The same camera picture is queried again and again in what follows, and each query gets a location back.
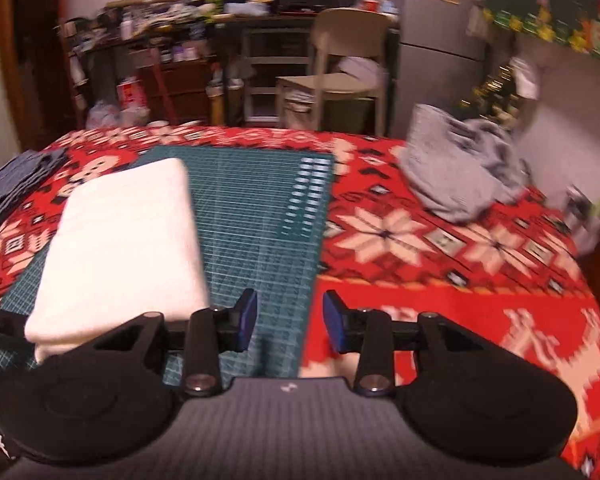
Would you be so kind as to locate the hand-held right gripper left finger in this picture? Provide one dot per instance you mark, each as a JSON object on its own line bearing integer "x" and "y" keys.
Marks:
{"x": 247, "y": 320}

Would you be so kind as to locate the green Christmas banner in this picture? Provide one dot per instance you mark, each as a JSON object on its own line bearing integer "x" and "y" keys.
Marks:
{"x": 555, "y": 5}

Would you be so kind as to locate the light blue folded cloth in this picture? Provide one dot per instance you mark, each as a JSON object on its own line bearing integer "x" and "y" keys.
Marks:
{"x": 247, "y": 8}

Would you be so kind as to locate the white drawer unit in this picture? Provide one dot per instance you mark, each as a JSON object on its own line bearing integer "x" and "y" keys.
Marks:
{"x": 275, "y": 75}

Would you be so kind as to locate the green cutting mat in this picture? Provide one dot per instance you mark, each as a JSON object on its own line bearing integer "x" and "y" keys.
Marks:
{"x": 260, "y": 220}

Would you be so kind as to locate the red and white box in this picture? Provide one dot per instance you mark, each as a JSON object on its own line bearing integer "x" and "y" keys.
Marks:
{"x": 130, "y": 95}

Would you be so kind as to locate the brown wooden cabinet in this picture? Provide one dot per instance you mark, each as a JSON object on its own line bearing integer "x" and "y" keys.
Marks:
{"x": 190, "y": 85}

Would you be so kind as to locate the red patterned blanket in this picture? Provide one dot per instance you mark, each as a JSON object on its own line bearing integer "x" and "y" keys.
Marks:
{"x": 430, "y": 240}

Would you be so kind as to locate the small tinsel Christmas tree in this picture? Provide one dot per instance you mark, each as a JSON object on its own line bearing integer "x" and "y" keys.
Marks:
{"x": 495, "y": 90}

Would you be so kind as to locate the dark wooden door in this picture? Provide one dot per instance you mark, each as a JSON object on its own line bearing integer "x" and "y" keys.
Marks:
{"x": 30, "y": 60}

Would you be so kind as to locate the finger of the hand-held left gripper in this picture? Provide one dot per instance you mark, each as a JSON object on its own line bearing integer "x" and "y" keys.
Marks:
{"x": 0, "y": 320}

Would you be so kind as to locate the beige chair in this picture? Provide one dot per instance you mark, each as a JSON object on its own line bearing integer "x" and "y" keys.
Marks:
{"x": 350, "y": 30}

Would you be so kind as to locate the white paper bag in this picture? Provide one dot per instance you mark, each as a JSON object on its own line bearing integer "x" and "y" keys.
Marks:
{"x": 525, "y": 77}

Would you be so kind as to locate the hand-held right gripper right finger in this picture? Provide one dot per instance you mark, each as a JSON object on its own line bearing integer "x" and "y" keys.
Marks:
{"x": 332, "y": 325}

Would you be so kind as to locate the white plastic bag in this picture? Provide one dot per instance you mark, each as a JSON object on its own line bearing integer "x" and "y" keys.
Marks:
{"x": 102, "y": 116}

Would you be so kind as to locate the blue denim jeans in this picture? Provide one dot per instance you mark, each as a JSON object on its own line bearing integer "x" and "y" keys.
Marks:
{"x": 15, "y": 180}

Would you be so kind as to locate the grey garment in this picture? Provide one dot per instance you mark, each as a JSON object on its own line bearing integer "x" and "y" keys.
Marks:
{"x": 450, "y": 170}

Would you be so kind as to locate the white knit sweater vest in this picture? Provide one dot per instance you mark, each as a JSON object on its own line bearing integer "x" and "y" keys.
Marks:
{"x": 120, "y": 250}

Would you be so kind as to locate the grey refrigerator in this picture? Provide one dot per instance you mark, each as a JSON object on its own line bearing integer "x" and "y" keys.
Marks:
{"x": 440, "y": 60}

